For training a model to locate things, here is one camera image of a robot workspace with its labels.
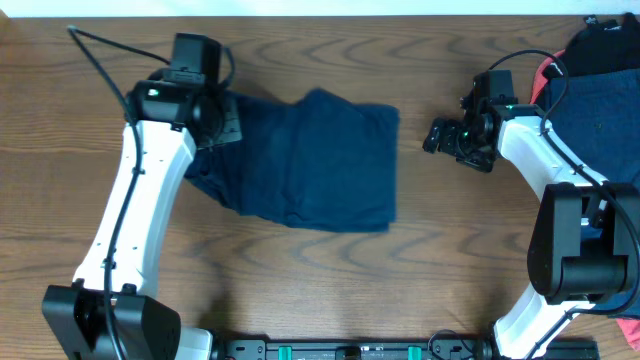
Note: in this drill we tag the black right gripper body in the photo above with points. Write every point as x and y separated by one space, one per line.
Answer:
462 144

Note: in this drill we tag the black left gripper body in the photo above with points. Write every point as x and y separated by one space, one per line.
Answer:
223 125

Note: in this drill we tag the navy blue garment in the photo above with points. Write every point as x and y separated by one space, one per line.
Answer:
598 120
321 163

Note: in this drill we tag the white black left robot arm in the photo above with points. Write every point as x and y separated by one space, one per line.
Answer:
110 310

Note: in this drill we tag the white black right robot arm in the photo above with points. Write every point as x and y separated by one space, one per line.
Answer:
583 257

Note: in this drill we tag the pink red garment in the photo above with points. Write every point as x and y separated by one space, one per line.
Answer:
546 71

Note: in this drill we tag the black garment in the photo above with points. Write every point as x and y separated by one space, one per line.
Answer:
603 47

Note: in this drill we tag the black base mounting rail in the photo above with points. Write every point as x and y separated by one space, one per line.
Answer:
437 349

